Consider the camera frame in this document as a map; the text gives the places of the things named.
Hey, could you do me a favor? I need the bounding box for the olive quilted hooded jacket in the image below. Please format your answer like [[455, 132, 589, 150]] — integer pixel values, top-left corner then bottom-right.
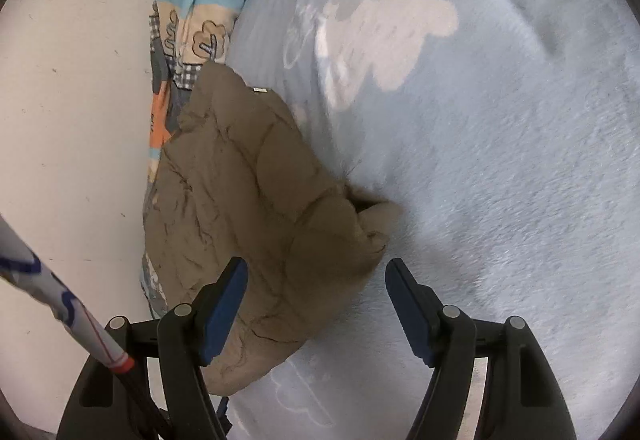
[[143, 62, 401, 396]]

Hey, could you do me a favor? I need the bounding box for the light blue cloud bedsheet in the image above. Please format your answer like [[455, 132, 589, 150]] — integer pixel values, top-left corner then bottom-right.
[[218, 0, 639, 439]]

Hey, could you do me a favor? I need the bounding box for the patchwork cartoon duvet roll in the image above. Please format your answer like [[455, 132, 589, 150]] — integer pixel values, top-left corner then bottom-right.
[[141, 0, 245, 318]]

